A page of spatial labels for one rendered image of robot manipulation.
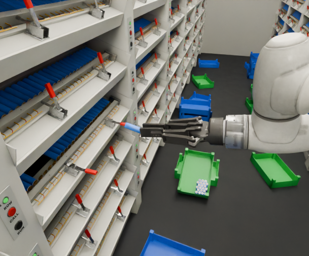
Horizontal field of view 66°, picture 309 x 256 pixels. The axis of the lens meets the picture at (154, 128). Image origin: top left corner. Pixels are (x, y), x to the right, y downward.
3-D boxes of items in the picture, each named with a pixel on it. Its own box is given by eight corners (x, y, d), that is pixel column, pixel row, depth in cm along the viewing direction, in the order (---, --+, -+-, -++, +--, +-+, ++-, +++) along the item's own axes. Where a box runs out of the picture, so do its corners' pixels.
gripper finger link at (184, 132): (202, 137, 66) (202, 140, 65) (163, 138, 69) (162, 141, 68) (201, 125, 64) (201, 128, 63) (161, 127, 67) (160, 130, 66)
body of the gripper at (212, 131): (225, 112, 65) (191, 112, 68) (223, 127, 58) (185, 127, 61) (225, 134, 69) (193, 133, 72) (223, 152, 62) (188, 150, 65)
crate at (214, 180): (217, 167, 181) (219, 159, 176) (216, 187, 164) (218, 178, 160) (179, 160, 187) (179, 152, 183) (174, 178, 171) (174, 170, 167)
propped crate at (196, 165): (207, 198, 156) (208, 196, 149) (177, 192, 160) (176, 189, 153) (213, 156, 169) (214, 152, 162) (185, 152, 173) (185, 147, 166)
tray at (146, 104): (163, 92, 175) (170, 76, 167) (136, 139, 127) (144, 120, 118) (138, 80, 175) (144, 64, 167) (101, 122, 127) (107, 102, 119)
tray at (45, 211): (127, 116, 108) (133, 100, 103) (40, 235, 60) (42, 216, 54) (88, 97, 109) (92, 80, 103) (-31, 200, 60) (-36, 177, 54)
